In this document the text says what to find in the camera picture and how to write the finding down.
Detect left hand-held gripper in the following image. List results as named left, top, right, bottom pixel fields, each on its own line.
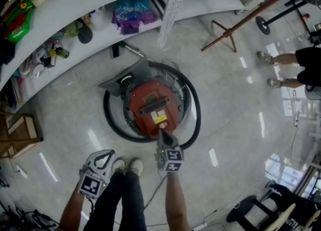
left=79, top=149, right=116, bottom=199

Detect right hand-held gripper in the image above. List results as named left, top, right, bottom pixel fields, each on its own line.
left=156, top=129, right=185, bottom=173

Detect red vacuum cleaner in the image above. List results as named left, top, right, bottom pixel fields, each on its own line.
left=122, top=78, right=185, bottom=139

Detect person's left forearm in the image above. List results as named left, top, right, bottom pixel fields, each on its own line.
left=59, top=191, right=88, bottom=231

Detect person's right forearm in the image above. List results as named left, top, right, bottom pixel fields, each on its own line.
left=165, top=172, right=192, bottom=231

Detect black-handled metal tool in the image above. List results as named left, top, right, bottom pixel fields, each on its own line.
left=111, top=41, right=145, bottom=59

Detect person's left white shoe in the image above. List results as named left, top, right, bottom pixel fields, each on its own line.
left=111, top=159, right=126, bottom=176

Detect person's white shoe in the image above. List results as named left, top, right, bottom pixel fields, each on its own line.
left=111, top=159, right=126, bottom=176
left=128, top=159, right=144, bottom=177

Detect person's right white shoe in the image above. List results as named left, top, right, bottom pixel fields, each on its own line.
left=128, top=159, right=144, bottom=177

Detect person's dark trousers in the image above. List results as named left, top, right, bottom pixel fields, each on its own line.
left=83, top=171, right=148, bottom=231

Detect white power strip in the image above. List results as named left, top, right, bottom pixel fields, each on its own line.
left=16, top=164, right=29, bottom=179

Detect black stool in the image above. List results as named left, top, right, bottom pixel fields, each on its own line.
left=226, top=194, right=278, bottom=230

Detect dark green bottle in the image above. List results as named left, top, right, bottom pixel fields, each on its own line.
left=50, top=46, right=70, bottom=59

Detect black cap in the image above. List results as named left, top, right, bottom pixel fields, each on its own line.
left=77, top=25, right=93, bottom=45

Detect purple gift bag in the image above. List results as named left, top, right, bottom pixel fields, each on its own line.
left=111, top=0, right=159, bottom=35

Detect round wooden table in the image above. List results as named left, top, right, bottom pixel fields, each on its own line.
left=265, top=203, right=297, bottom=231

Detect white plastic jug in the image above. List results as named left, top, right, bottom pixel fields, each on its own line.
left=91, top=6, right=111, bottom=31

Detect black box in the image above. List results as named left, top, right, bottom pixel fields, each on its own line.
left=0, top=39, right=17, bottom=65

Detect wooden coat rack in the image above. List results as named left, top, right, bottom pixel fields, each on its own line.
left=200, top=0, right=321, bottom=53

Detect black coat stand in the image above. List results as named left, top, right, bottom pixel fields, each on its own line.
left=255, top=0, right=321, bottom=36

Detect green and red packet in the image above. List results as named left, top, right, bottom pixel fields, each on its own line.
left=3, top=5, right=35, bottom=45

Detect black vacuum hose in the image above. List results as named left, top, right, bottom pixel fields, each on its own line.
left=103, top=60, right=202, bottom=151

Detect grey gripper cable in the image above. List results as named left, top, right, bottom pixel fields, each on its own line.
left=143, top=172, right=169, bottom=210

